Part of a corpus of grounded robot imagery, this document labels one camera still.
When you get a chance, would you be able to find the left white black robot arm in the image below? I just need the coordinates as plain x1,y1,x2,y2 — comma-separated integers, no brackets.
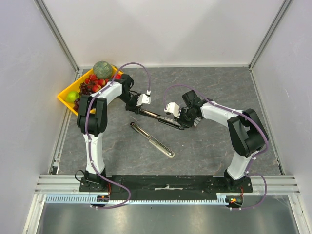
77,74,140,192

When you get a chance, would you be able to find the slotted cable duct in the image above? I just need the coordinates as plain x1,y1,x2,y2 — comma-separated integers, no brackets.
45,194,242,205

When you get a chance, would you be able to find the white black stapler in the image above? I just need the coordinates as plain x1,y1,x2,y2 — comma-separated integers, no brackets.
130,122,175,158

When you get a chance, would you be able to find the light green lime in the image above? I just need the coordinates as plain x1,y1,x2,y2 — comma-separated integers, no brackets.
65,91,80,103

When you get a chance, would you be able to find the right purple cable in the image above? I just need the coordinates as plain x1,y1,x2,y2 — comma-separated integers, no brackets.
163,84,269,211

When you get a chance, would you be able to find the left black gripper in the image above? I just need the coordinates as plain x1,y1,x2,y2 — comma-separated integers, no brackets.
118,92,143,114

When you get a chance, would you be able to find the yellow plastic tray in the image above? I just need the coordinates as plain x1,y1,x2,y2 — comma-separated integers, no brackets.
57,67,125,115

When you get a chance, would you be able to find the red peach cluster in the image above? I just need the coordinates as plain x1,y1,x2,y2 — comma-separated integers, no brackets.
83,74,109,93

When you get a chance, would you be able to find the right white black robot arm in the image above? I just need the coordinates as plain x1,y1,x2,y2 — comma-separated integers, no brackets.
176,90,269,192

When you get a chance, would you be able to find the purple grape bunch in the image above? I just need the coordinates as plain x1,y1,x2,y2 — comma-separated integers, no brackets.
73,83,93,112

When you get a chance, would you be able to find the green melon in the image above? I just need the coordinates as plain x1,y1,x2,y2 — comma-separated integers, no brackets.
93,61,113,79

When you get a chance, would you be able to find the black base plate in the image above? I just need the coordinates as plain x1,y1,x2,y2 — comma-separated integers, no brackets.
79,174,254,201

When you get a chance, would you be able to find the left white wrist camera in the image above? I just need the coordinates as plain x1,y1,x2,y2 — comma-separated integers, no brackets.
136,90,151,106

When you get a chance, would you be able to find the purple cable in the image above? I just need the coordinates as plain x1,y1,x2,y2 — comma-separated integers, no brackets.
163,84,269,211
84,62,152,210

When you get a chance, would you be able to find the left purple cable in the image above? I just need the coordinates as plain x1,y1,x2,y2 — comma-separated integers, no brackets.
84,62,152,210

